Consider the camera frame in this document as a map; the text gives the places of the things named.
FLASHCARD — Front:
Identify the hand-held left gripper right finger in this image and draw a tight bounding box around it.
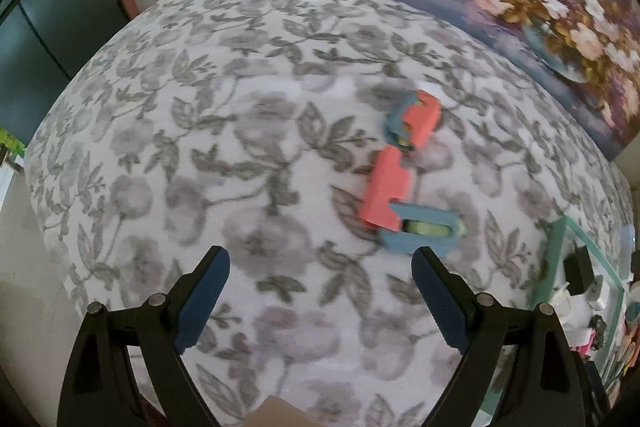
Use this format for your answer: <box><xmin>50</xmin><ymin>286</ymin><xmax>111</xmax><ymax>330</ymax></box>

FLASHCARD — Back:
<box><xmin>411</xmin><ymin>245</ymin><xmax>588</xmax><ymax>427</ymax></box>

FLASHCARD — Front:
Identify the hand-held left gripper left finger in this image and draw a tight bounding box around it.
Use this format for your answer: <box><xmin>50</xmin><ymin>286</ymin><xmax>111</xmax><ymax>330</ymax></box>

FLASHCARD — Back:
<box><xmin>57</xmin><ymin>245</ymin><xmax>232</xmax><ymax>427</ymax></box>

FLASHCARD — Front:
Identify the teal shallow box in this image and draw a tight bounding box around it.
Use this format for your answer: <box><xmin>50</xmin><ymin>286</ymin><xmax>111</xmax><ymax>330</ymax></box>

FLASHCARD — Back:
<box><xmin>475</xmin><ymin>215</ymin><xmax>629</xmax><ymax>427</ymax></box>

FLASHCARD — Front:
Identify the black charger cube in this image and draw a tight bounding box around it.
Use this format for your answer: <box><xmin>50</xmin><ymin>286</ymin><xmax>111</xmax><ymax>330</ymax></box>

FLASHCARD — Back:
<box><xmin>563</xmin><ymin>245</ymin><xmax>596</xmax><ymax>295</ymax></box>

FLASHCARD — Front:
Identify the white charger cube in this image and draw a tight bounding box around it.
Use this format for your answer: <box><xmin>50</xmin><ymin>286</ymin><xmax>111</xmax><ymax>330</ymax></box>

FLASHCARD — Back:
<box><xmin>587</xmin><ymin>279</ymin><xmax>614</xmax><ymax>310</ymax></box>

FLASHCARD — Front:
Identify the small coral blue toy knife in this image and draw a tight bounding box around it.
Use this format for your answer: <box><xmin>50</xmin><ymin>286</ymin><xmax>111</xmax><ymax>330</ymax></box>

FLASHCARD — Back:
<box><xmin>384</xmin><ymin>89</ymin><xmax>442</xmax><ymax>152</ymax></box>

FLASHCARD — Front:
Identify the beige cardboard piece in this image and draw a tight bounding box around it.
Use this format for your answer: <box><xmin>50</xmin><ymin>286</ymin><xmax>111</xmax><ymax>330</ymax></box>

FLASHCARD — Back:
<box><xmin>245</xmin><ymin>397</ymin><xmax>311</xmax><ymax>427</ymax></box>

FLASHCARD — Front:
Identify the pile of colourful small things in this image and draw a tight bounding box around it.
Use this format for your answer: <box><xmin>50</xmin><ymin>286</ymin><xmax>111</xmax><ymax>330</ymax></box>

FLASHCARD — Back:
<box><xmin>600</xmin><ymin>322</ymin><xmax>640</xmax><ymax>403</ymax></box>

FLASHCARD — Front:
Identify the green printed box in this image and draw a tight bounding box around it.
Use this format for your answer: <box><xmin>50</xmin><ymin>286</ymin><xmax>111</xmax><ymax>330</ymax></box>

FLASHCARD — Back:
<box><xmin>0</xmin><ymin>127</ymin><xmax>27</xmax><ymax>172</ymax></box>

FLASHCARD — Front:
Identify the flower painting canvas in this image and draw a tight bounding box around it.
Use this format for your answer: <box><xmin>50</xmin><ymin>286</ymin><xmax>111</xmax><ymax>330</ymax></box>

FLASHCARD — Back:
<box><xmin>395</xmin><ymin>0</ymin><xmax>640</xmax><ymax>160</ymax></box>

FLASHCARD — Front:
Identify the dark teal cabinet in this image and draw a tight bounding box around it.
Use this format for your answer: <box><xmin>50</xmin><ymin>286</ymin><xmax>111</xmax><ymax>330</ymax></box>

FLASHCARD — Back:
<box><xmin>0</xmin><ymin>0</ymin><xmax>131</xmax><ymax>108</ymax></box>

